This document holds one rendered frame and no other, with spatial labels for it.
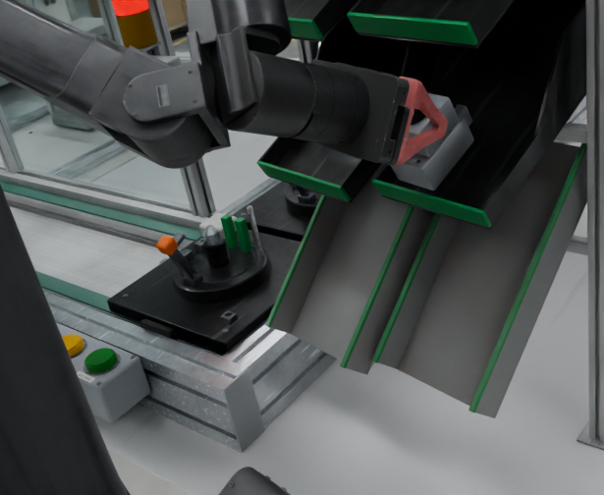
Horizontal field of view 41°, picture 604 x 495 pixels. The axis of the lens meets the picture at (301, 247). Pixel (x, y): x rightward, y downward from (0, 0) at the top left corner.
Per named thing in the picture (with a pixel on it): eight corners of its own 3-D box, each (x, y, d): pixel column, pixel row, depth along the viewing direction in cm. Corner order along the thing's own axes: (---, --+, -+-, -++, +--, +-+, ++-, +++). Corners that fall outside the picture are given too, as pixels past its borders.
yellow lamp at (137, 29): (139, 50, 117) (131, 17, 114) (118, 49, 120) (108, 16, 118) (165, 39, 120) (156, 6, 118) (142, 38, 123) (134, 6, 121)
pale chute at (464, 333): (495, 419, 78) (472, 412, 75) (395, 368, 87) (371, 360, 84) (609, 152, 78) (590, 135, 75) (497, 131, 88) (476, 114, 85)
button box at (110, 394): (112, 424, 101) (97, 387, 98) (19, 377, 114) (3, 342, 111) (152, 392, 106) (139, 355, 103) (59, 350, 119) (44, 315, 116)
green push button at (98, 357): (101, 382, 101) (96, 369, 100) (82, 373, 103) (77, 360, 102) (126, 363, 103) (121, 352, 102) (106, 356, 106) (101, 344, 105)
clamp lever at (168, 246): (192, 283, 109) (164, 247, 104) (183, 280, 110) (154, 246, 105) (207, 262, 111) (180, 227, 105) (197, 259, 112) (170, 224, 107)
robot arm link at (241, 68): (209, 141, 57) (257, 108, 53) (193, 54, 59) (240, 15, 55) (283, 150, 62) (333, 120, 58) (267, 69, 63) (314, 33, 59)
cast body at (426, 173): (434, 192, 70) (405, 137, 66) (398, 180, 73) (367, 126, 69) (488, 125, 72) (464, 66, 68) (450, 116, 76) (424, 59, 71)
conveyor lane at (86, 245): (246, 410, 105) (229, 350, 101) (-69, 277, 157) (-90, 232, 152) (368, 297, 123) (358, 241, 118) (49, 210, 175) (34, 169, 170)
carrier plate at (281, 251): (229, 357, 101) (225, 343, 100) (109, 311, 116) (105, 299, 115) (341, 262, 116) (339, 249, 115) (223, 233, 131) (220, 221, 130)
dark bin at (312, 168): (350, 204, 79) (315, 153, 74) (267, 177, 88) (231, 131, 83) (503, 7, 86) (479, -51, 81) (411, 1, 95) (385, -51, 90)
